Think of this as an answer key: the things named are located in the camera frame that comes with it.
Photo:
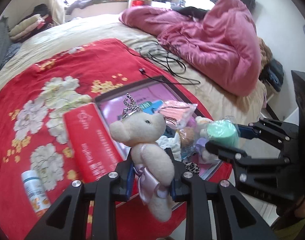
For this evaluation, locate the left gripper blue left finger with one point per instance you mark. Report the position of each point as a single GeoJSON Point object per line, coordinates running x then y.
{"type": "Point", "coordinates": [127, 176]}

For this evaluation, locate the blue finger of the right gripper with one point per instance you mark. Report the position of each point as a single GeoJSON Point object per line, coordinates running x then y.
{"type": "Point", "coordinates": [225, 153]}
{"type": "Point", "coordinates": [247, 132]}

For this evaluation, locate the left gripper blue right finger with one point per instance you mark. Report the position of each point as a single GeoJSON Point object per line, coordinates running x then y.
{"type": "Point", "coordinates": [177, 189]}

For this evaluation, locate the mint green sponge egg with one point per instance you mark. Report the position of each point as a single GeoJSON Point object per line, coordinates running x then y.
{"type": "Point", "coordinates": [223, 132]}

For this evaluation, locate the leopard print scrunchie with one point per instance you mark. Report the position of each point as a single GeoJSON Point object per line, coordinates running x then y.
{"type": "Point", "coordinates": [193, 168]}

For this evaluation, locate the teddy bear with tiara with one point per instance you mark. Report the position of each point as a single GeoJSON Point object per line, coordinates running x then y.
{"type": "Point", "coordinates": [139, 131]}

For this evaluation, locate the beige sponge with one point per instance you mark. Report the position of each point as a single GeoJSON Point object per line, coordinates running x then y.
{"type": "Point", "coordinates": [188, 138]}

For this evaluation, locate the pink item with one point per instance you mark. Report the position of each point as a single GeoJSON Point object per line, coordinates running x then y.
{"type": "Point", "coordinates": [177, 113]}

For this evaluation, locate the teddy bear purple dress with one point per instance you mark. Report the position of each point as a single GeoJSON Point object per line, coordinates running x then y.
{"type": "Point", "coordinates": [205, 157]}

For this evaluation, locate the white floral scrunchie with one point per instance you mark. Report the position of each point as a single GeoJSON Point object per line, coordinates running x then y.
{"type": "Point", "coordinates": [171, 142]}

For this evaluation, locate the green sleeve forearm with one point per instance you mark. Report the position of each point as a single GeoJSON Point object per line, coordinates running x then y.
{"type": "Point", "coordinates": [288, 226]}

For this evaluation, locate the beige bed sheet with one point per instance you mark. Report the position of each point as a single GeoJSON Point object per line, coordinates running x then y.
{"type": "Point", "coordinates": [46, 44]}

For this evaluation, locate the red tissue box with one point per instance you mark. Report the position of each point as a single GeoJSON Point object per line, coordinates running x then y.
{"type": "Point", "coordinates": [95, 152]}

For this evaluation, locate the clothes pile on chair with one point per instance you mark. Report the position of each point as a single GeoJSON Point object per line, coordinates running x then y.
{"type": "Point", "coordinates": [271, 69]}

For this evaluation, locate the pink crumpled duvet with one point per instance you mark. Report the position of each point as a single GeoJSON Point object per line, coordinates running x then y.
{"type": "Point", "coordinates": [223, 45]}

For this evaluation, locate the grey tray with pink book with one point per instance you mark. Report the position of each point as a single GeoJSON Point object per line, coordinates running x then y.
{"type": "Point", "coordinates": [149, 95]}

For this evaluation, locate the white supplement bottle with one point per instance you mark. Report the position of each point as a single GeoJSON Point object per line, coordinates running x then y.
{"type": "Point", "coordinates": [35, 192]}

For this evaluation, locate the red box on desk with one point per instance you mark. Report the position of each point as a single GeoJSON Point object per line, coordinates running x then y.
{"type": "Point", "coordinates": [135, 3]}

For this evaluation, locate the folded clothes pile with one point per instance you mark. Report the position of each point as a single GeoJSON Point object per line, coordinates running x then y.
{"type": "Point", "coordinates": [38, 21]}

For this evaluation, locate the clothes on window sill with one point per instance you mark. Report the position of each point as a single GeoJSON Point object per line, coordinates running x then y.
{"type": "Point", "coordinates": [82, 4]}

